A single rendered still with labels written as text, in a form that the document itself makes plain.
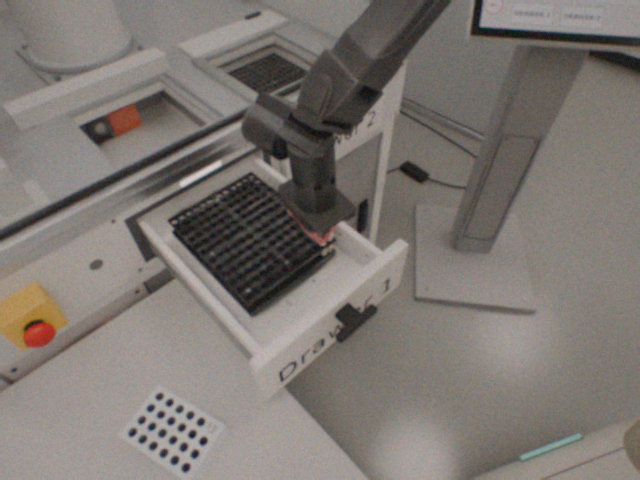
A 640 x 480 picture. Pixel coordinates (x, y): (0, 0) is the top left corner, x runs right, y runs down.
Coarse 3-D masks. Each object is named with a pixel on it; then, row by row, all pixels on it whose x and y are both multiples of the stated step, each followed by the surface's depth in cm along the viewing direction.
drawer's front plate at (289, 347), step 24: (384, 264) 61; (360, 288) 60; (384, 288) 68; (312, 312) 56; (336, 312) 59; (360, 312) 66; (288, 336) 54; (312, 336) 58; (264, 360) 52; (288, 360) 57; (312, 360) 63; (264, 384) 56
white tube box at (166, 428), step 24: (144, 408) 61; (168, 408) 61; (192, 408) 61; (120, 432) 59; (144, 432) 59; (168, 432) 59; (192, 432) 60; (216, 432) 59; (168, 456) 57; (192, 456) 58
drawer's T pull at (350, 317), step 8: (344, 312) 58; (352, 312) 58; (368, 312) 58; (344, 320) 58; (352, 320) 58; (360, 320) 57; (344, 328) 57; (352, 328) 57; (336, 336) 56; (344, 336) 56
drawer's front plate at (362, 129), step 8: (384, 88) 93; (376, 104) 94; (368, 112) 94; (376, 112) 96; (368, 120) 96; (376, 120) 98; (360, 128) 95; (368, 128) 98; (376, 128) 100; (344, 136) 93; (360, 136) 97; (336, 144) 92; (344, 144) 94; (336, 152) 94; (288, 160) 84; (288, 168) 86; (288, 176) 87
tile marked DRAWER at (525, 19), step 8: (512, 8) 97; (520, 8) 97; (528, 8) 97; (536, 8) 97; (544, 8) 97; (552, 8) 97; (512, 16) 98; (520, 16) 98; (528, 16) 97; (536, 16) 97; (544, 16) 97; (552, 16) 97; (528, 24) 98; (536, 24) 98; (544, 24) 97
